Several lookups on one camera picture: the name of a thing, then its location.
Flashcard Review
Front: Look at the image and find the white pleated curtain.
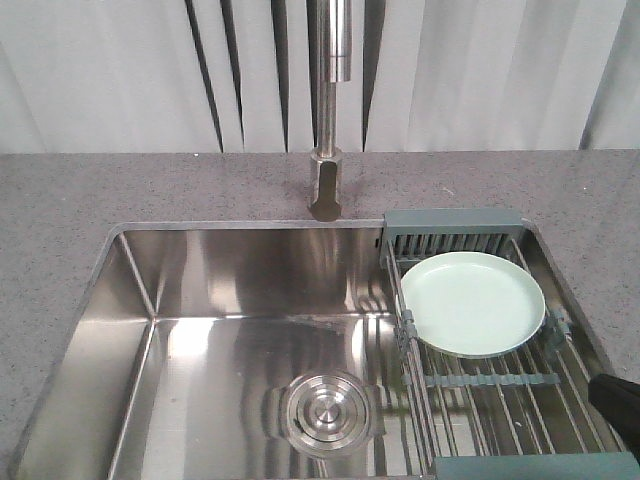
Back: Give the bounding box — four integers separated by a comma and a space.
1, 1, 639, 154

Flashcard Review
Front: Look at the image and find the stainless steel sink basin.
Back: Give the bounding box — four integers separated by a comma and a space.
9, 219, 433, 479

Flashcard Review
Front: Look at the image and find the round steel sink drain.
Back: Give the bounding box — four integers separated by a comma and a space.
262, 371, 386, 459

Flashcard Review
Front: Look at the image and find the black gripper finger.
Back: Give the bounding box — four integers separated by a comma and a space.
588, 374, 639, 450

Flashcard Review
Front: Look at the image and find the mint green round plate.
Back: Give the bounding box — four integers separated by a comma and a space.
401, 251, 546, 358

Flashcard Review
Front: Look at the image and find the steel kitchen faucet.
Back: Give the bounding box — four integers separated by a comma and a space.
309, 0, 353, 222

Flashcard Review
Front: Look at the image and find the grey blue dish drying rack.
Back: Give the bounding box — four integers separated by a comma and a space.
379, 208, 639, 479

